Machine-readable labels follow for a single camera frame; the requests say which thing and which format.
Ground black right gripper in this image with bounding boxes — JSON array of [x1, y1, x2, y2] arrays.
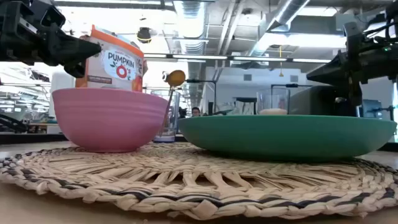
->
[[306, 21, 398, 106]]

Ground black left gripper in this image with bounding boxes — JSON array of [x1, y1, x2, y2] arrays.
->
[[0, 0, 102, 78]]

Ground orange pumpkin cereal box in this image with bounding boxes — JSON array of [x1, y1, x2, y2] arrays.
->
[[75, 24, 149, 93]]

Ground pink plastic bowl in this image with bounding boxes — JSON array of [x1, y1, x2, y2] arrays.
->
[[52, 87, 169, 153]]

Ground wooden spoon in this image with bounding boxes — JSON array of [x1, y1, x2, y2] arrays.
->
[[161, 70, 187, 131]]

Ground black toaster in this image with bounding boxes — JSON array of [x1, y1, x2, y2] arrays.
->
[[289, 85, 360, 118]]

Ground dark computer monitor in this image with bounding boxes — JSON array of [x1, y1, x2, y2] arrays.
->
[[361, 98, 383, 119]]

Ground clear glass of milk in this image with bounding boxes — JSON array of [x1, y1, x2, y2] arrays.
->
[[256, 88, 291, 116]]

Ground green plastic plate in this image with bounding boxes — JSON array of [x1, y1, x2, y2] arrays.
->
[[177, 114, 398, 162]]

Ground clear glass with spoon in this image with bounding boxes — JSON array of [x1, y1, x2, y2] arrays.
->
[[150, 89, 182, 144]]

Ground black metal stand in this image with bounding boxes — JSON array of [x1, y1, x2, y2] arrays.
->
[[185, 78, 218, 114]]

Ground round woven straw placemat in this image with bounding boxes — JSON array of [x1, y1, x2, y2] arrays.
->
[[0, 142, 398, 221]]

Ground black ceiling dome camera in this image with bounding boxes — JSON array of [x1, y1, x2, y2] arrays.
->
[[136, 27, 152, 44]]

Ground black metal table frame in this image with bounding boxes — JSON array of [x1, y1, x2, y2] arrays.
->
[[0, 113, 68, 145]]

